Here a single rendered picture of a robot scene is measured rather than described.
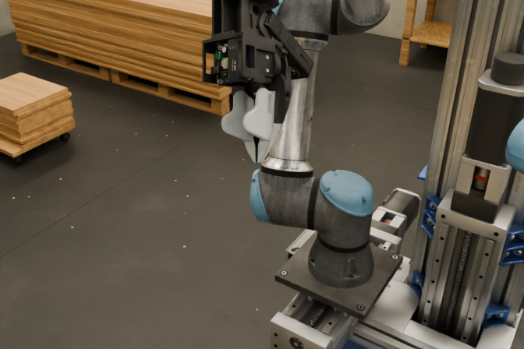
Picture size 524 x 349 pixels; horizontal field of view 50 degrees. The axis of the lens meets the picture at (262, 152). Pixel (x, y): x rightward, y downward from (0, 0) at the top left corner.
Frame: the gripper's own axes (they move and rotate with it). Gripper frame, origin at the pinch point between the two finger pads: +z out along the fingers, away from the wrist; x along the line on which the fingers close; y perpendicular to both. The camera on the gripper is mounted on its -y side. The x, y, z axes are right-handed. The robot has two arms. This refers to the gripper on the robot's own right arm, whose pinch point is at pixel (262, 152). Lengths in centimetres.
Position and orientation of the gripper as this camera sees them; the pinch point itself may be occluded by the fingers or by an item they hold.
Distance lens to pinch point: 71.3
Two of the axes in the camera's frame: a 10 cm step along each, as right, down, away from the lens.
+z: 0.0, 10.0, -0.2
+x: 7.5, -0.1, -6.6
